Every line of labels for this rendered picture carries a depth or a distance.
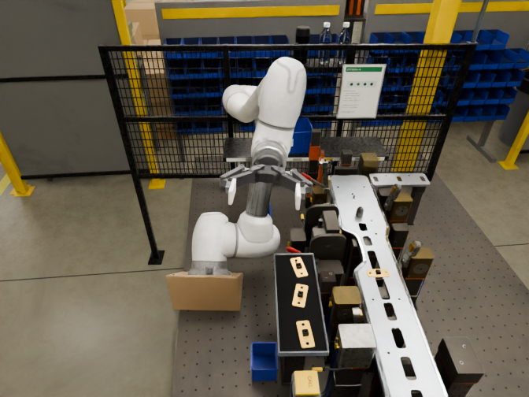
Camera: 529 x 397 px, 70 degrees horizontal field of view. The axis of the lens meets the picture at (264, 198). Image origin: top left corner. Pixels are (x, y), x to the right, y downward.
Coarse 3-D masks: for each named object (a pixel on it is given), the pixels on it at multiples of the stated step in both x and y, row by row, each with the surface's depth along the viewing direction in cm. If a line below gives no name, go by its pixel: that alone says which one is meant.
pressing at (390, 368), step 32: (352, 192) 186; (352, 224) 168; (384, 224) 168; (384, 256) 153; (384, 320) 130; (416, 320) 130; (384, 352) 121; (416, 352) 121; (384, 384) 112; (416, 384) 113
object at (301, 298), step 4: (296, 284) 121; (300, 284) 121; (296, 288) 120; (300, 288) 120; (304, 288) 120; (296, 292) 119; (300, 292) 118; (304, 292) 119; (296, 296) 118; (300, 296) 117; (304, 296) 118; (296, 300) 117; (300, 300) 117; (304, 300) 117; (292, 304) 116; (296, 304) 116; (300, 304) 116; (304, 304) 116
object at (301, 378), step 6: (294, 372) 99; (300, 372) 99; (306, 372) 99; (312, 372) 99; (294, 378) 98; (300, 378) 98; (306, 378) 98; (312, 378) 98; (300, 384) 97; (306, 384) 97; (312, 384) 97; (318, 384) 97; (300, 390) 96; (306, 390) 96; (312, 390) 96; (318, 390) 96
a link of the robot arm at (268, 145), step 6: (258, 144) 98; (264, 144) 95; (270, 144) 95; (276, 144) 97; (258, 150) 94; (264, 150) 94; (276, 150) 94; (282, 150) 96; (252, 156) 97; (282, 156) 94; (252, 162) 96
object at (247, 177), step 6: (252, 168) 87; (258, 168) 87; (240, 174) 84; (246, 174) 85; (252, 174) 86; (228, 180) 82; (240, 180) 84; (246, 180) 85; (252, 180) 87; (258, 180) 88; (240, 186) 84
